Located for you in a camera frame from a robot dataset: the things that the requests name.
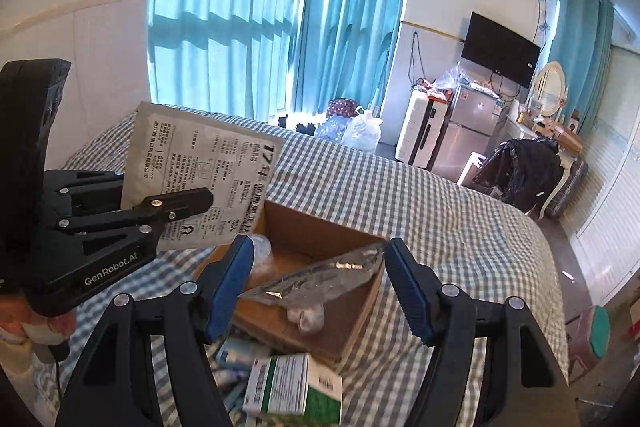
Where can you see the wide turquoise curtain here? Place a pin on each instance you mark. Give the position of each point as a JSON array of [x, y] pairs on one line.
[[225, 7]]

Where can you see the dark dotted bag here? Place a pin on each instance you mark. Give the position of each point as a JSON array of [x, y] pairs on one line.
[[342, 108]]

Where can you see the black wall television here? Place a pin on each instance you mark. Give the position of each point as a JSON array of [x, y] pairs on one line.
[[500, 49]]

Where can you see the brown cardboard box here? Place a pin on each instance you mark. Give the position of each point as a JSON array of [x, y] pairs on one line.
[[300, 237]]

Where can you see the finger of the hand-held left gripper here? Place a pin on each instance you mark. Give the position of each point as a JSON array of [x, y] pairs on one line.
[[85, 189], [165, 204]]

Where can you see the green top stool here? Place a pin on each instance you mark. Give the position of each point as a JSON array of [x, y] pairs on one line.
[[595, 332]]

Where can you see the black jacket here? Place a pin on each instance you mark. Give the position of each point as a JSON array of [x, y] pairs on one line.
[[525, 172]]

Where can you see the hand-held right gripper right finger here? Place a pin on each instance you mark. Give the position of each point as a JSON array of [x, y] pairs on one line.
[[410, 287]]

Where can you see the clear plastic cup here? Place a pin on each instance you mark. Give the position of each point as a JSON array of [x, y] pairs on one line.
[[260, 257]]

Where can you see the oval white mirror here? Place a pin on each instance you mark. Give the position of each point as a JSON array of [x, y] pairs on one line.
[[549, 87]]

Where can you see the white dressing table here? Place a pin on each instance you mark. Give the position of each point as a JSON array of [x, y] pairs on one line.
[[545, 129]]

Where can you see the silver fridge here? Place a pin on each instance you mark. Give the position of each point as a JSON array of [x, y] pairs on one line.
[[467, 127]]

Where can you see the narrow turquoise curtain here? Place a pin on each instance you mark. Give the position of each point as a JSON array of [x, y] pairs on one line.
[[580, 27]]

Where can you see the clear plastic bag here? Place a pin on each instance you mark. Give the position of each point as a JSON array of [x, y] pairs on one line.
[[357, 132]]

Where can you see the green and white box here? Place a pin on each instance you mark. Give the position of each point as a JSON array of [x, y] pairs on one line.
[[285, 382]]

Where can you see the white chair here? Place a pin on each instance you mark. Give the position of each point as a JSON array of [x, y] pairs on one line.
[[562, 187]]

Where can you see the light blue white tube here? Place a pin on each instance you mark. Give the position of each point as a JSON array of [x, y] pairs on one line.
[[240, 352]]

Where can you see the white printed packet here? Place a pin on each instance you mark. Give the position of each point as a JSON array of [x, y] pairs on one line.
[[200, 147]]

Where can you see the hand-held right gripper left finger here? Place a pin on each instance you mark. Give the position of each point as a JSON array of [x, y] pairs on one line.
[[230, 287]]

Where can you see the white wardrobe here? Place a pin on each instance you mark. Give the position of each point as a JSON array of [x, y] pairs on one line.
[[610, 187]]

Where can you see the clear plastic packet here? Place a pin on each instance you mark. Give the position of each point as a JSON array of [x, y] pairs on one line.
[[320, 277]]

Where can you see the white suitcase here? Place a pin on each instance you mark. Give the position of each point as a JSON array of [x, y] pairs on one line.
[[415, 132]]

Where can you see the person's left hand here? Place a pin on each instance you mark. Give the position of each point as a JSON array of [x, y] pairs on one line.
[[45, 324]]

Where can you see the checked blanket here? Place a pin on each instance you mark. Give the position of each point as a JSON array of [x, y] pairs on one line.
[[375, 187]]

